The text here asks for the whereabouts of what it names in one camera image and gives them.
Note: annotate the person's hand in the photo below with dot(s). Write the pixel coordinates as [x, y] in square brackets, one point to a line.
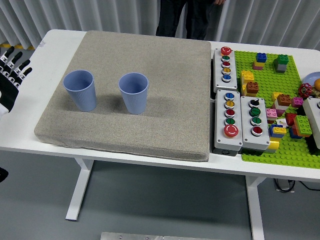
[219, 1]

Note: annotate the grey selector switch control box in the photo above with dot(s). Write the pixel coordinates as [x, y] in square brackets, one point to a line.
[247, 130]

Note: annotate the grey five-button control box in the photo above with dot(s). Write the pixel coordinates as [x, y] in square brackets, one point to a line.
[221, 130]
[228, 83]

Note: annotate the green toy brick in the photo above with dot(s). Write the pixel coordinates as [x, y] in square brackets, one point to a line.
[303, 125]
[283, 59]

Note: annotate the grey toy brick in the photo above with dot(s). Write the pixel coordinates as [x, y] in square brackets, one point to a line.
[281, 68]

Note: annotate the green studded baseplate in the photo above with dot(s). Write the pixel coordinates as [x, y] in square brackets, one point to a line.
[267, 82]

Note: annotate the white control box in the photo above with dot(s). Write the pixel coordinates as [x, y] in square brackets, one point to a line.
[313, 112]

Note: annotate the blue toy brick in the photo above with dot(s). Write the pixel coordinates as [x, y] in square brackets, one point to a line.
[272, 130]
[261, 57]

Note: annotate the magenta toy brick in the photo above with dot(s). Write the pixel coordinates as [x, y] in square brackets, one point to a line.
[297, 102]

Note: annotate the grey-brown fabric mat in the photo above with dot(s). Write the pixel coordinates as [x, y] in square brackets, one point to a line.
[162, 100]

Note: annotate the brown toy brick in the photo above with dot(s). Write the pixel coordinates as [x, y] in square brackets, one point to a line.
[284, 100]
[252, 88]

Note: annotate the orange fruit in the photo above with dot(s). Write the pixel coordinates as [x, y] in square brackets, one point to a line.
[317, 84]

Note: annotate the yellow black floor tape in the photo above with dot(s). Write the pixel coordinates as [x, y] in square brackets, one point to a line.
[25, 47]

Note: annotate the white table leg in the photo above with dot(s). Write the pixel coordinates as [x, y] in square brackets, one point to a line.
[81, 180]
[255, 205]

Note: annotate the pink toy brick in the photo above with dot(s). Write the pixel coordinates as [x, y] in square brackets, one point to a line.
[257, 67]
[271, 113]

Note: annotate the blue plate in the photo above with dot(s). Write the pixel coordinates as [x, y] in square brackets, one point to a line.
[311, 76]

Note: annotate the red valve handwheel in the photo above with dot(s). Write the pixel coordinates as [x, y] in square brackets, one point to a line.
[305, 90]

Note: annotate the red toy brick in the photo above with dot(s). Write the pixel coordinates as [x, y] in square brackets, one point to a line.
[290, 119]

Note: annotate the small table label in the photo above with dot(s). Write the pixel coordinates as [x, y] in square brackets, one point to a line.
[42, 44]

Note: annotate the clear yellow toy brick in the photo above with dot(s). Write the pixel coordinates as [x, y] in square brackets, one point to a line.
[274, 145]

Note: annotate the person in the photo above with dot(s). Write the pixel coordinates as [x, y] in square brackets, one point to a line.
[180, 20]

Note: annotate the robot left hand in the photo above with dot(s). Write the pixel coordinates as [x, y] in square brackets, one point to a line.
[8, 90]

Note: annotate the blue ribbed plastic cup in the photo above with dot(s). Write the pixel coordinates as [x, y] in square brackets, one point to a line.
[81, 97]
[135, 102]

